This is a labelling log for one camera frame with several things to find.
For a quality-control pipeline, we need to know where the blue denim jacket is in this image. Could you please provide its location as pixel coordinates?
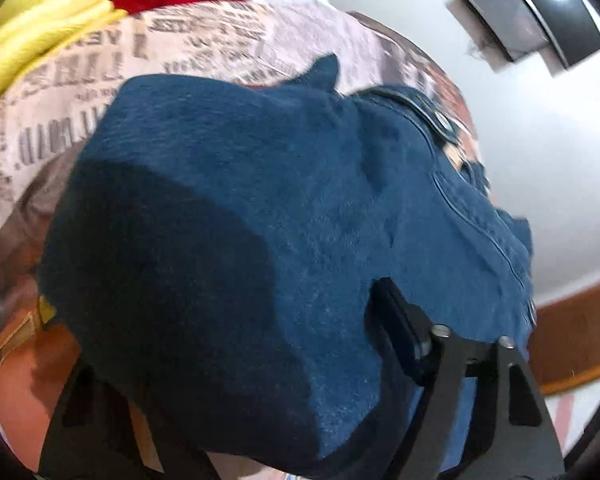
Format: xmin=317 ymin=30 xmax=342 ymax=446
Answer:
xmin=38 ymin=56 xmax=534 ymax=479

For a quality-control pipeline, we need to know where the printed newspaper pattern blanket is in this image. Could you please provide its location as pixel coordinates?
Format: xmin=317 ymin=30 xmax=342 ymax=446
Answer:
xmin=0 ymin=0 xmax=481 ymax=480

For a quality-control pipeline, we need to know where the yellow cloth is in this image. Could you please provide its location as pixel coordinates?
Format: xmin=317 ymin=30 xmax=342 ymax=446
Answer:
xmin=0 ymin=0 xmax=126 ymax=96

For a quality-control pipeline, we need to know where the wall mounted black monitor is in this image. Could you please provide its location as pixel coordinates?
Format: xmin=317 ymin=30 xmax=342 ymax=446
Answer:
xmin=460 ymin=0 xmax=600 ymax=68

